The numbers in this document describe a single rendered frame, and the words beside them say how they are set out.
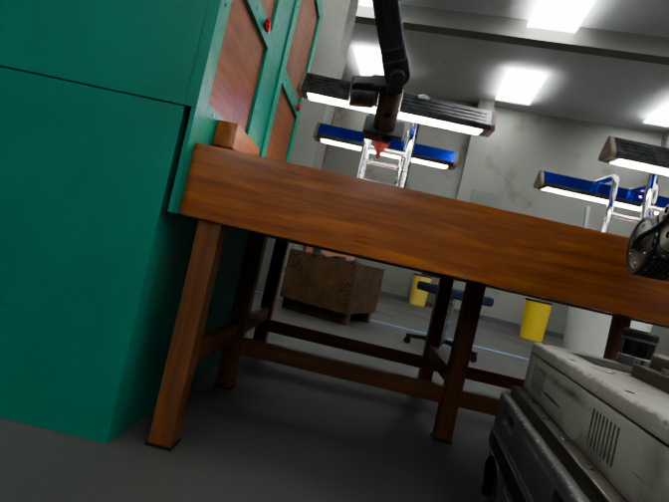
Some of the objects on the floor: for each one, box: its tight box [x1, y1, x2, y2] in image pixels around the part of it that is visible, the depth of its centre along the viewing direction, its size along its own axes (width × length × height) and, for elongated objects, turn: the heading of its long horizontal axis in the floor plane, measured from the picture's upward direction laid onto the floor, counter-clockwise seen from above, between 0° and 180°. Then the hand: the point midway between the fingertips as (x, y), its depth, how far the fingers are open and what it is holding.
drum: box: [409, 273, 432, 307], centre depth 911 cm, size 36×36×58 cm
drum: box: [520, 298, 553, 342], centre depth 720 cm, size 38×37×59 cm
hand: (377, 154), depth 129 cm, fingers closed
